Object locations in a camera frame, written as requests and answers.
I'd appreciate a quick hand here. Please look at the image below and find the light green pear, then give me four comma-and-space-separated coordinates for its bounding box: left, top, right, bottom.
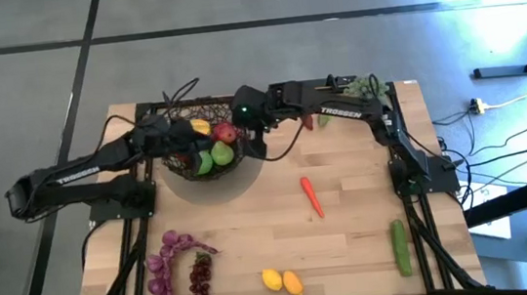
208, 139, 237, 168

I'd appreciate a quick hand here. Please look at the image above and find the white power strip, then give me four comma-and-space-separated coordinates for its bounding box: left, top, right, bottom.
467, 97, 487, 116

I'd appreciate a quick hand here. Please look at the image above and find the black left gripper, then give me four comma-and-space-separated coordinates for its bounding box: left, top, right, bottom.
140, 108, 218, 180

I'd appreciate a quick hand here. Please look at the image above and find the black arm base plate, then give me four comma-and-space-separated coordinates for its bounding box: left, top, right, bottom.
388, 151, 462, 198
85, 181, 159, 225

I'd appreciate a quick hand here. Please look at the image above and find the grey round mat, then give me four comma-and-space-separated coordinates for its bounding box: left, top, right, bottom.
157, 132, 270, 211

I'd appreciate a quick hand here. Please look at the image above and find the green apple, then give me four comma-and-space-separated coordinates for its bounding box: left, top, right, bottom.
193, 148, 217, 177

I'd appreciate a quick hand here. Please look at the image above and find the black wire basket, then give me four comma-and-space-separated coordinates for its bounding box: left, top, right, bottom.
154, 93, 254, 187

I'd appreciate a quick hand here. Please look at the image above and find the black floor beam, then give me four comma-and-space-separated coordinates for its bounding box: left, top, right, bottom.
470, 35, 527, 81

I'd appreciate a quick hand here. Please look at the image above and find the white floor sheet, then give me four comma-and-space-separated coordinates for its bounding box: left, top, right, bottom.
463, 175, 514, 244

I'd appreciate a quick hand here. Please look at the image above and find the yellow lemon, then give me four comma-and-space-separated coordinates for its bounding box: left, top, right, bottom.
261, 267, 285, 294

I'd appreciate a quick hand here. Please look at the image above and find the red pomegranate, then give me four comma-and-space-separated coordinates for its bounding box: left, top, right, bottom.
211, 120, 238, 147

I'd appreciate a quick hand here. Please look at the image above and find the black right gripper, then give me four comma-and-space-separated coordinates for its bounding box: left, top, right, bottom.
228, 81, 278, 164

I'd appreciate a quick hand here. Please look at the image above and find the yellow orange mango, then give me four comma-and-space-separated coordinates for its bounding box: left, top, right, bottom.
190, 117, 213, 138

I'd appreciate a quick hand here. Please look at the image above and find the orange carrot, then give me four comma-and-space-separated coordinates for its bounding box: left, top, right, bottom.
299, 175, 326, 222

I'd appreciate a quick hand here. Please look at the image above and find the green cucumber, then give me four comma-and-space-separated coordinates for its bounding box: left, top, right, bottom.
388, 218, 415, 279

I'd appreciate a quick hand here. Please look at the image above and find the black diagonal support bar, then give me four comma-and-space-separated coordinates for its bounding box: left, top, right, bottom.
461, 173, 527, 230

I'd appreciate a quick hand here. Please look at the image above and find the orange lemon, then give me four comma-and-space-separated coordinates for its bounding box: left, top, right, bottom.
280, 269, 305, 295

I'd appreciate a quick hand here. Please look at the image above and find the purple onion braid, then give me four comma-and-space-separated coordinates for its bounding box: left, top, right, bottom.
141, 225, 224, 295

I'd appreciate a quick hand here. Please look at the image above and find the dark red grape bunch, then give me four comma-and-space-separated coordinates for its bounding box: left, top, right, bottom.
184, 249, 217, 295

